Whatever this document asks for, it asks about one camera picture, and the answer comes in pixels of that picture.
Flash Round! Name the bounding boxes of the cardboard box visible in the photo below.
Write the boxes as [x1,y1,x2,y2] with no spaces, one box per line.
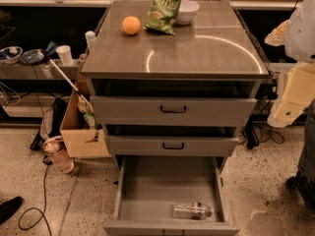
[60,91,110,158]

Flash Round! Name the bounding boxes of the person leg in jeans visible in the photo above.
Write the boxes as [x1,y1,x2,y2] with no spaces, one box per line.
[288,99,315,213]

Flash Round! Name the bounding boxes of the green chip bag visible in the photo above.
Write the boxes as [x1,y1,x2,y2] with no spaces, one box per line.
[146,0,181,35]

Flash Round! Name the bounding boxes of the white bowl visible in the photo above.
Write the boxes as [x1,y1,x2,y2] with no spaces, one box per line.
[175,0,200,25]

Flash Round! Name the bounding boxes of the white paper cup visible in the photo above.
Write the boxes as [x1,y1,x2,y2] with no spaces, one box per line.
[56,45,73,65]

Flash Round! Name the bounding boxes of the bowl on left shelf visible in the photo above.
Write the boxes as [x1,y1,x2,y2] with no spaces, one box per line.
[0,46,23,65]

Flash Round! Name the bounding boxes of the grey drawer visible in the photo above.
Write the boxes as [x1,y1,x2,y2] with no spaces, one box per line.
[106,124,238,157]
[91,96,256,127]

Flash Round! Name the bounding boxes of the black floor cable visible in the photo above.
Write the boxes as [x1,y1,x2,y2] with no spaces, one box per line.
[18,163,53,236]

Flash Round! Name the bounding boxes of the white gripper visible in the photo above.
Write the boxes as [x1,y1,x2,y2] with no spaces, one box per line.
[265,0,315,128]

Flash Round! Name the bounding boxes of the top grey drawer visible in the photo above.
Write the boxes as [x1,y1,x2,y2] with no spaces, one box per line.
[91,96,256,127]

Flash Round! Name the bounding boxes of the black cables right floor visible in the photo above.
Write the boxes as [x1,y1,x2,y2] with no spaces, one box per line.
[242,118,285,149]

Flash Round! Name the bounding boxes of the dark round dish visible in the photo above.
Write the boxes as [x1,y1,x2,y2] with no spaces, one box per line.
[20,49,46,65]

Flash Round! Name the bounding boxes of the left low shelf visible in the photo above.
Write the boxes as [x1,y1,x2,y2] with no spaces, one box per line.
[0,60,79,80]

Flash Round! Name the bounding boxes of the black shoe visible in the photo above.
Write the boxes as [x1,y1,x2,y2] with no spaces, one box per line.
[0,196,23,224]

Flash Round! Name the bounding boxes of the orange fruit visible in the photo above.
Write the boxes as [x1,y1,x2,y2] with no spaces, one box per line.
[122,16,141,35]

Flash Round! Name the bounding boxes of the open bottom drawer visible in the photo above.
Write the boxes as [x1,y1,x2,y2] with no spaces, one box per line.
[104,156,238,236]

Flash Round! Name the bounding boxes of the white bottle beside cabinet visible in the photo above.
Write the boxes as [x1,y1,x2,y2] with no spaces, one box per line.
[85,30,96,49]

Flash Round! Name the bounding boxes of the grey drawer cabinet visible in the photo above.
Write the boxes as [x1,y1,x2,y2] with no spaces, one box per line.
[80,0,271,236]

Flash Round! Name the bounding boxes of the middle grey drawer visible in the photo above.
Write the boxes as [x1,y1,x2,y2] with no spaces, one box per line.
[106,124,238,157]

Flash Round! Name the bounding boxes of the white stick tool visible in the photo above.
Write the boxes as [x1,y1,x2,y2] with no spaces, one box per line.
[40,50,94,112]

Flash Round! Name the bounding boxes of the clear plastic water bottle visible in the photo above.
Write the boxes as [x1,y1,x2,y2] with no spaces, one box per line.
[172,202,214,220]

